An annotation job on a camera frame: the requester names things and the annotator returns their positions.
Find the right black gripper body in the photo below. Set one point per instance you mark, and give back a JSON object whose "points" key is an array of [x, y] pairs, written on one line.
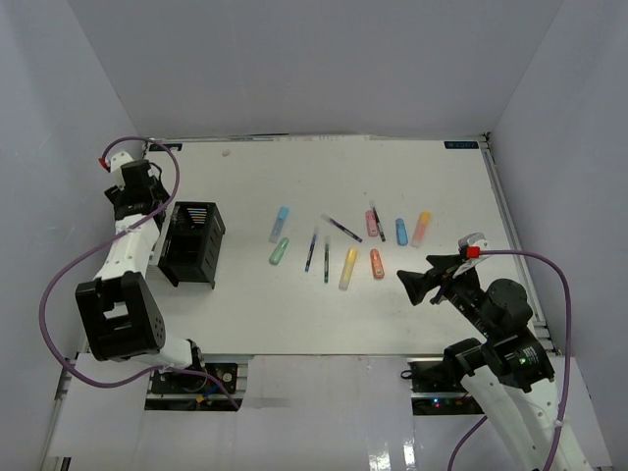
{"points": [[461, 289]]}

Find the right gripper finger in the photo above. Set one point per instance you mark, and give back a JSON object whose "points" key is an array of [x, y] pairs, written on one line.
{"points": [[431, 278], [417, 295]]}

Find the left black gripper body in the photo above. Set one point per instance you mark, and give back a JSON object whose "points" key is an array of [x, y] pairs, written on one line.
{"points": [[117, 196]]}

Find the orange cap highlighter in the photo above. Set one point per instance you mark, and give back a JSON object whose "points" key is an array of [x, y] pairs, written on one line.
{"points": [[420, 229]]}

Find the yellow cap highlighter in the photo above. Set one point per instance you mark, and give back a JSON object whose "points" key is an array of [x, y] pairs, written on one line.
{"points": [[348, 267]]}

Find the black ink pen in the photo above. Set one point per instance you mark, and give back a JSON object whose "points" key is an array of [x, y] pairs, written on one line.
{"points": [[378, 221]]}

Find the green ink pen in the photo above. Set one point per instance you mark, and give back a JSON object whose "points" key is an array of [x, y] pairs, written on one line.
{"points": [[327, 243]]}

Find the purple ink pen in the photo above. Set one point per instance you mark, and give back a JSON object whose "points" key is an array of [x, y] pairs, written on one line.
{"points": [[341, 227]]}

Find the blue ink pen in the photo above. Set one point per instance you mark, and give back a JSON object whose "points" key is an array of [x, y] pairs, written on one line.
{"points": [[311, 249]]}

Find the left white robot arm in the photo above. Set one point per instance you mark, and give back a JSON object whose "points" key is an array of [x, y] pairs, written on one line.
{"points": [[120, 315]]}

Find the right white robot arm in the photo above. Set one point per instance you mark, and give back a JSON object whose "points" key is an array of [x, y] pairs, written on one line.
{"points": [[508, 372]]}

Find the blue correction tape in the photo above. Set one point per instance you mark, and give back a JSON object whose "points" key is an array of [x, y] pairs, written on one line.
{"points": [[401, 232]]}

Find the left dark table label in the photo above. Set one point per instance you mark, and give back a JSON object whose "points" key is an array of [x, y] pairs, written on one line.
{"points": [[174, 147]]}

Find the pink correction tape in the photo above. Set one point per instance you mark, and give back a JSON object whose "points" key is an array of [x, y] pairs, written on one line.
{"points": [[371, 224]]}

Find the black slotted organizer box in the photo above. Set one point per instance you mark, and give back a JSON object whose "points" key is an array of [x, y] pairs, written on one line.
{"points": [[192, 244]]}

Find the green correction tape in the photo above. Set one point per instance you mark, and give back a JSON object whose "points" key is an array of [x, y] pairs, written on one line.
{"points": [[279, 251]]}

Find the blue cap highlighter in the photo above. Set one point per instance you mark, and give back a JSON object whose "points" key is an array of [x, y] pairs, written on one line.
{"points": [[278, 224]]}

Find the dark blue table label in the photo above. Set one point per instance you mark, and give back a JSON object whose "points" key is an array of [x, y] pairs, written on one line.
{"points": [[461, 144]]}

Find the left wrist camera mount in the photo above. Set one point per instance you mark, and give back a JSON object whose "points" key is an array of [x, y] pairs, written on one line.
{"points": [[114, 166]]}

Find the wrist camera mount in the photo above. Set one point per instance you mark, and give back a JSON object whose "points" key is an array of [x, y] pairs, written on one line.
{"points": [[114, 166], [471, 248]]}

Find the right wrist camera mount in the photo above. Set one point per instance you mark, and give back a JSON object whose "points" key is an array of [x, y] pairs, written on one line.
{"points": [[471, 248]]}

